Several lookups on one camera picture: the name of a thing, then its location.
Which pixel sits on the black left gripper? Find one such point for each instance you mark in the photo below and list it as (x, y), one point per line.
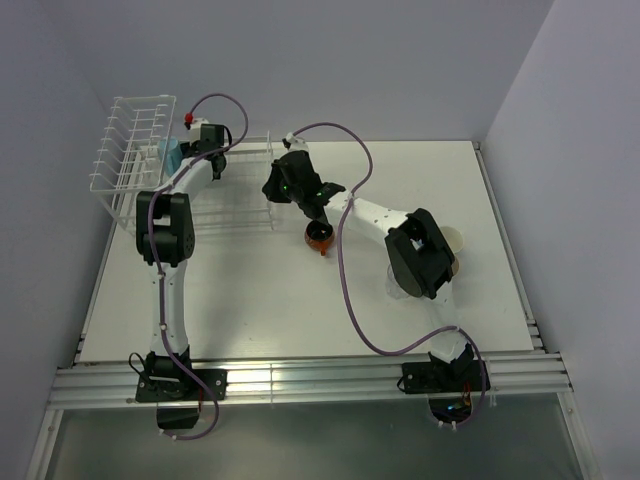
(191, 146)

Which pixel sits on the clear plastic cup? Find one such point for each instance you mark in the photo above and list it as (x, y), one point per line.
(393, 288)

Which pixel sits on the white wire dish rack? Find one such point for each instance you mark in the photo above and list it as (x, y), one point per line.
(128, 162)

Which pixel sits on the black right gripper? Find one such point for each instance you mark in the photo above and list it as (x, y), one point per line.
(272, 188)

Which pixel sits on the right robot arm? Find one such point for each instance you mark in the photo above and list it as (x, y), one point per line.
(421, 261)

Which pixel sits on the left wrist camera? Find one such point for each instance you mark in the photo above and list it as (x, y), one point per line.
(192, 122)

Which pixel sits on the light blue ceramic mug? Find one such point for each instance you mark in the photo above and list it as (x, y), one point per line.
(170, 151)

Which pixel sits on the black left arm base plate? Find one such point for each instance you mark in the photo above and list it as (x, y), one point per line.
(211, 382)

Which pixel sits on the beige paper cup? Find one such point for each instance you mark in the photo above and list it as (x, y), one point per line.
(455, 240)

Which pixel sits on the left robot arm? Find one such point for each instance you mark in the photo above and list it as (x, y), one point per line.
(165, 238)

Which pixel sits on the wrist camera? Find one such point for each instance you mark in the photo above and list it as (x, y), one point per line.
(192, 122)
(291, 143)

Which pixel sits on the orange mug black interior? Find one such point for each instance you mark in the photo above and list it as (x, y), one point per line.
(319, 236)

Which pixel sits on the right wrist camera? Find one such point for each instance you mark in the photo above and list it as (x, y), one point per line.
(291, 143)

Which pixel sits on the aluminium mounting rail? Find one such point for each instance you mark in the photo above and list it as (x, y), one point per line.
(104, 386)

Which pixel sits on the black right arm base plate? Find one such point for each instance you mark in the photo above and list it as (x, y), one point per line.
(425, 377)

